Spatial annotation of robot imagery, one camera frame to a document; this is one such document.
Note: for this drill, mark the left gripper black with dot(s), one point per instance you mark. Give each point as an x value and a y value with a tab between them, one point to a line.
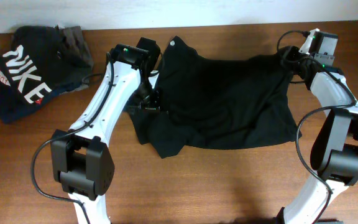
154	103

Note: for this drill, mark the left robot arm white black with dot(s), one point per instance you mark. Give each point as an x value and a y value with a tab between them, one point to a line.
81	160

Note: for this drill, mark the grey folded garment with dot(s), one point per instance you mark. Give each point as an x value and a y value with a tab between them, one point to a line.
76	58

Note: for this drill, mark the red white folded garment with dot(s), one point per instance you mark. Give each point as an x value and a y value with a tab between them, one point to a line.
26	83

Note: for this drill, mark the black Nike shirt folded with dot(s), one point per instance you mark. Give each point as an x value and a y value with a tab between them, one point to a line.
39	46

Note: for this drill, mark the black t-shirt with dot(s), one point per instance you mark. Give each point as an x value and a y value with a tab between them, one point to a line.
217	104

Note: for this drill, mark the navy folded garment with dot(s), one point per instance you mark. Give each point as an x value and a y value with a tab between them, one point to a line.
13	109

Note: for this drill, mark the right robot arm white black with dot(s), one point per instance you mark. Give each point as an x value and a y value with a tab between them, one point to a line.
333	165

